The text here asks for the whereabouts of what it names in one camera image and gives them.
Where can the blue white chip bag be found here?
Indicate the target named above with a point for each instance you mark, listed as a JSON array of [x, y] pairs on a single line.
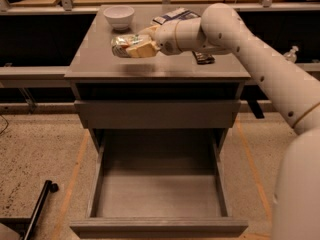
[[177, 14]]

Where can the open grey middle drawer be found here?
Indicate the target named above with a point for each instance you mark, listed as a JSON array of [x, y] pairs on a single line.
[[158, 184]]

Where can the dark brown snack bar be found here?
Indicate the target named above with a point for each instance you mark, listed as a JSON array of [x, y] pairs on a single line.
[[202, 58]]

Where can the grey drawer cabinet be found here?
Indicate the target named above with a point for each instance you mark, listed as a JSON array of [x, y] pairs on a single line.
[[95, 74]]

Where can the black chair leg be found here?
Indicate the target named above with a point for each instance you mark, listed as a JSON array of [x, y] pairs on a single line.
[[48, 187]]

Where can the clear sanitizer bottle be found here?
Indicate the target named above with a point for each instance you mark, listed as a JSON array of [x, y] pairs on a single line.
[[291, 55]]

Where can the grey metal shelf rail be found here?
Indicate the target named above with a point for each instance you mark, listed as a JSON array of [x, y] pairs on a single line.
[[33, 77]]

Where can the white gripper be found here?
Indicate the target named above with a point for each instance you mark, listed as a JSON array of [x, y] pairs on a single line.
[[165, 36]]

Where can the closed grey top drawer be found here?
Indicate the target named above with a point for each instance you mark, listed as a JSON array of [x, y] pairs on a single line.
[[157, 114]]

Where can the white ceramic bowl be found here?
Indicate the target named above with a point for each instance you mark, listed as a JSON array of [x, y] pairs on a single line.
[[119, 17]]

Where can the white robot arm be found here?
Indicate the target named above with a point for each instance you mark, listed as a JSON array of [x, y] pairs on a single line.
[[293, 92]]

